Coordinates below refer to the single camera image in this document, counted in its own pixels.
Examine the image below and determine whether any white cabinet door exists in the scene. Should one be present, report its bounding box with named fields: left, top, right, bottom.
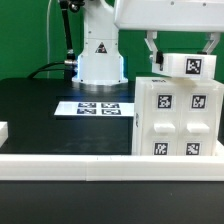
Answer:
left=177, top=82, right=224, bottom=156
left=146, top=85, right=180, bottom=156

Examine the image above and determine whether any white cabinet top block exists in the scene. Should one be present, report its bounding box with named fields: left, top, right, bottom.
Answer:
left=152, top=53, right=216, bottom=79

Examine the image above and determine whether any white U-shaped border fence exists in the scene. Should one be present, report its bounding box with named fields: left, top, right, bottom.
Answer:
left=0, top=121, right=224, bottom=182

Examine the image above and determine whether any white cabinet body box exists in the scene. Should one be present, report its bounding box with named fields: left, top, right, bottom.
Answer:
left=132, top=77, right=219, bottom=156

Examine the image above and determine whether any white tag sheet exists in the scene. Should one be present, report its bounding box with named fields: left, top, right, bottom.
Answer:
left=54, top=101, right=134, bottom=117

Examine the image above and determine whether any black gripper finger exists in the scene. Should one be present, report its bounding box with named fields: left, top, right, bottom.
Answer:
left=199, top=32, right=221, bottom=54
left=145, top=31, right=164, bottom=71

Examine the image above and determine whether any black cable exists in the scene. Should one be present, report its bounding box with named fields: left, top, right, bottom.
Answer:
left=27, top=61, right=68, bottom=80

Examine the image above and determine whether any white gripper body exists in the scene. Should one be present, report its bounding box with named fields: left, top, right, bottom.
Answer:
left=114, top=0, right=224, bottom=32

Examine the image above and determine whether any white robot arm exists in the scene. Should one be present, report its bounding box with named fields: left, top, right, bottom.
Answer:
left=77, top=0, right=224, bottom=85

